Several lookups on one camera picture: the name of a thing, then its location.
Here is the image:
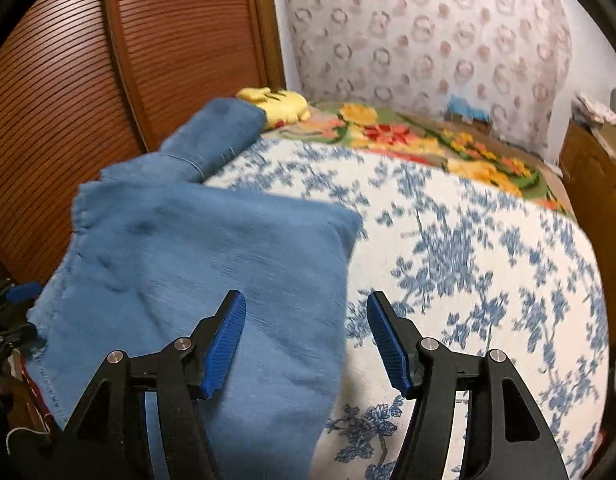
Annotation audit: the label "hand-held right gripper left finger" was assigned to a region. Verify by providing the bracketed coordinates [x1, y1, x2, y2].
[54, 289, 247, 480]

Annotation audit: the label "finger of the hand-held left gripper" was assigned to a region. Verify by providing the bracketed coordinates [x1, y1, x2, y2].
[8, 282, 43, 307]

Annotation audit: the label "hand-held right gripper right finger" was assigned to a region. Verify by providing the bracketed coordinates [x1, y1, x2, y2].
[366, 290, 570, 480]

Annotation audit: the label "blue denim pants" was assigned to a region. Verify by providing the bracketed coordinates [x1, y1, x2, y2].
[25, 97, 365, 480]

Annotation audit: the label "blue floral white bedspread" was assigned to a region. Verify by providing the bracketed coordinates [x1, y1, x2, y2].
[203, 137, 614, 480]

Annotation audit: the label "colourful flower blanket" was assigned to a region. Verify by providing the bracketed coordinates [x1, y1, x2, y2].
[260, 101, 576, 221]

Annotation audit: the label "blue topped box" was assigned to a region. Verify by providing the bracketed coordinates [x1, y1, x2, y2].
[447, 93, 493, 133]

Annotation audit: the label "yellow plush toy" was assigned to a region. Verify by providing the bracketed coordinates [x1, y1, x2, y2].
[236, 87, 311, 127]

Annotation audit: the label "wooden sideboard cabinet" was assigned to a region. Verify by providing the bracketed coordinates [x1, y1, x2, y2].
[558, 120, 616, 346]

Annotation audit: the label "cardboard box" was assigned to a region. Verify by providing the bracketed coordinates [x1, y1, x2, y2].
[590, 120, 616, 153]

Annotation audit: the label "circle patterned sheer curtain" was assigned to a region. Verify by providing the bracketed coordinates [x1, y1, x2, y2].
[278, 0, 574, 168]

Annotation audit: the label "stack of papers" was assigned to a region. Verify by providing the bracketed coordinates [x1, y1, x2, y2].
[574, 91, 616, 123]

